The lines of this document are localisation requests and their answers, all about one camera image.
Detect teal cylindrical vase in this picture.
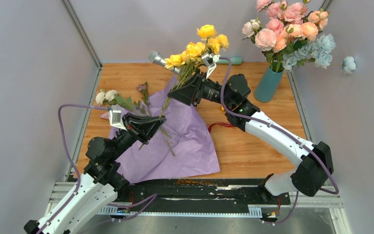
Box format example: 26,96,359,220
254,66,283,103

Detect pale pink flower stem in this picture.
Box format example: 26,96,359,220
242,19,277,63

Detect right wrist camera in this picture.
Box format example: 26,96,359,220
201,52,220,79

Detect mint green toy microphone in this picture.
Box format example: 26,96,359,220
228,57,243,65

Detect peach orange flower stem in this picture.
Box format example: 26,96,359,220
301,9,329,41

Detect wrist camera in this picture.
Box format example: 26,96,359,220
108,109,127,130
201,52,220,79

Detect purple pink wrapping paper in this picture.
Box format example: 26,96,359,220
100,75,222,184

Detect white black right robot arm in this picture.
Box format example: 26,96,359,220
168,73,334,204

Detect light blue artificial flowers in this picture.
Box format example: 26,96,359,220
280,34,357,76

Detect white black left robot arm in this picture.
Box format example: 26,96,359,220
24,111,167,234

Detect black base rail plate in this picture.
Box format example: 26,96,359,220
114,178,291,215

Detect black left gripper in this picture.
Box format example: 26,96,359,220
111,112,167,159

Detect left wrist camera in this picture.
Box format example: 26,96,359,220
108,109,127,130

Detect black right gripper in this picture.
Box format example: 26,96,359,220
167,69,234,108

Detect dark red printed ribbon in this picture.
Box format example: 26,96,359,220
207,122,234,132

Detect silver microphone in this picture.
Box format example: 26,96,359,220
149,51,180,75

